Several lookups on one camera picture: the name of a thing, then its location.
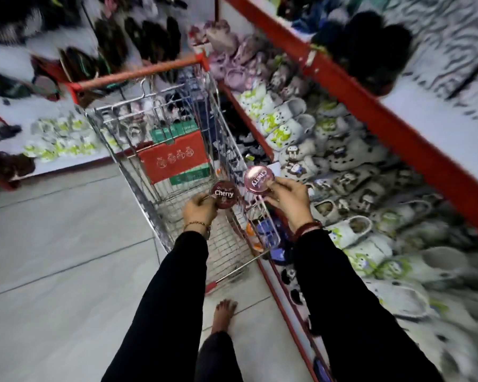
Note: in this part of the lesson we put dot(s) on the person's right hand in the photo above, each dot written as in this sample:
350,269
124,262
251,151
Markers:
296,204

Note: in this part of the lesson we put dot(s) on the person's left hand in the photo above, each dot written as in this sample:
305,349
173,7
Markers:
197,214

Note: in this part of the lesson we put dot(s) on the person's left thumb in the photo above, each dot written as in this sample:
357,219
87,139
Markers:
206,198

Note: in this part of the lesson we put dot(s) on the person's right thumb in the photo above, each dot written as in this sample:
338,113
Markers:
274,202

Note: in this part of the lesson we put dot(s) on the dark red round tin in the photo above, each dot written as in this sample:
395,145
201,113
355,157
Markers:
224,193

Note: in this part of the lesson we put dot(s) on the pink round tin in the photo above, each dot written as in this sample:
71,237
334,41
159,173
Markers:
259,178

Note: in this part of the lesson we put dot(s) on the person's left forearm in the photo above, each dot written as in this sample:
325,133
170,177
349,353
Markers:
167,314

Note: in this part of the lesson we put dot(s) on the person's right forearm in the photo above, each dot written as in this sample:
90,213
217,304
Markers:
354,318

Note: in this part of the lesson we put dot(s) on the blue shoes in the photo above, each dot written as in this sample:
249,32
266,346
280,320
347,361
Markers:
269,234

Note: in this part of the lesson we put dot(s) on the red cart seat flap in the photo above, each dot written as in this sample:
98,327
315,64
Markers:
173,157

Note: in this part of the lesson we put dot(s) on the row of white green-print clogs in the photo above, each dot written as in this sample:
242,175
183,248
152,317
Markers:
286,131

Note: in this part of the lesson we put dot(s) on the green carton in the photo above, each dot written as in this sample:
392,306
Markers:
175,130

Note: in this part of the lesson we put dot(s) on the group of white brown-print clogs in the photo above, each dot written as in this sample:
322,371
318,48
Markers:
342,171

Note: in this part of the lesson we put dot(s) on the person's bare foot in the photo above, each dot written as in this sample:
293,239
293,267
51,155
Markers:
224,316

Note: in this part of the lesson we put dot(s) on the red metal shelf unit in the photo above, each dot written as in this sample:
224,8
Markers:
382,123

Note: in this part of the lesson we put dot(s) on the pile of purple clogs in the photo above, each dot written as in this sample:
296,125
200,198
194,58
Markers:
239,55

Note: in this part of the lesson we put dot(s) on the cluster of small white-green clogs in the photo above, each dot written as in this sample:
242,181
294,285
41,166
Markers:
59,141

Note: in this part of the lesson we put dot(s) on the person's leg in black trousers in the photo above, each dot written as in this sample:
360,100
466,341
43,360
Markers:
217,360

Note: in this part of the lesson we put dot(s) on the pile of dark fluffy slippers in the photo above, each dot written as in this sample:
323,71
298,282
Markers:
366,47

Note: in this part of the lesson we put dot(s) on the display of dark hanging sandals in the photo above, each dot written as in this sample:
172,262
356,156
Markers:
111,39

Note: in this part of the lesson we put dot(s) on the pile of dark brown sandals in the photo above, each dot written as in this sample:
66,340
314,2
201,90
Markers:
6,166

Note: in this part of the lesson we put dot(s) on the black sandal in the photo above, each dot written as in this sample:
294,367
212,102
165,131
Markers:
2,133

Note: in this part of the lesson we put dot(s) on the white wall display shelf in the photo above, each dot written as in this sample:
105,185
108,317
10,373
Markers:
32,111

